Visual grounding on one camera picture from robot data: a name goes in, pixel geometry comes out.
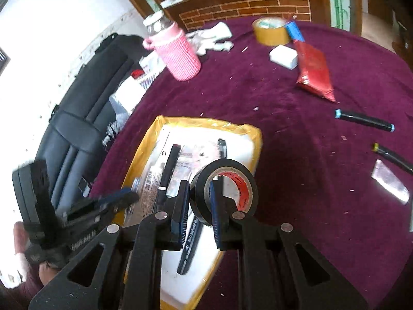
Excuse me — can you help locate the maroon velvet tablecloth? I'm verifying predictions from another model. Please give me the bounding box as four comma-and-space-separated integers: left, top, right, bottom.
91, 17, 412, 309

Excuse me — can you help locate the black marker yellow cap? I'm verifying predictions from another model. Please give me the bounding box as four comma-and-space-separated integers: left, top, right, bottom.
372, 142, 413, 174

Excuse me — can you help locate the thin black pen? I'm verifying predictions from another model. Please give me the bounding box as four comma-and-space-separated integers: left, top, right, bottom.
176, 138, 228, 276

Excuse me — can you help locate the white eraser block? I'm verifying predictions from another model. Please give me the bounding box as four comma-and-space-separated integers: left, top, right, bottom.
269, 45, 298, 70

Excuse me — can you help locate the silver foil sachet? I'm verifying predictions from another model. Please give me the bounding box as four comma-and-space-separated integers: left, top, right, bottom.
371, 160, 410, 204

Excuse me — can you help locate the yellow packing tape roll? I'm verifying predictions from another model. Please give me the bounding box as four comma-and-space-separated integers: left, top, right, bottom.
252, 17, 290, 47

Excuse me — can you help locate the blue small box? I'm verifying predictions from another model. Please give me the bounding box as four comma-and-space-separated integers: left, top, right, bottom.
285, 20, 305, 42

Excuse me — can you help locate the white tray with yellow tape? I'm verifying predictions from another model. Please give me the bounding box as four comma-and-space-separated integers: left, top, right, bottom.
123, 115, 263, 309

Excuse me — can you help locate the black electrical tape roll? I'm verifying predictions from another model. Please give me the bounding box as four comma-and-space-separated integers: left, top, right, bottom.
202, 159, 258, 225

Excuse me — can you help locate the red foil packet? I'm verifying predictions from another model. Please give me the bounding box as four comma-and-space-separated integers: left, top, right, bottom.
294, 41, 336, 103

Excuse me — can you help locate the operator left hand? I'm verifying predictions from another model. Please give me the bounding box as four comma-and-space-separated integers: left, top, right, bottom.
13, 222, 60, 285

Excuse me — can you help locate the black marker blue cap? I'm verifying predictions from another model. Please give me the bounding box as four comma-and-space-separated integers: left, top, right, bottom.
335, 108, 395, 132

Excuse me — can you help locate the bottle in pink knit sleeve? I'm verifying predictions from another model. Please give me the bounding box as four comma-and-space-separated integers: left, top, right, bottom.
143, 11, 201, 81

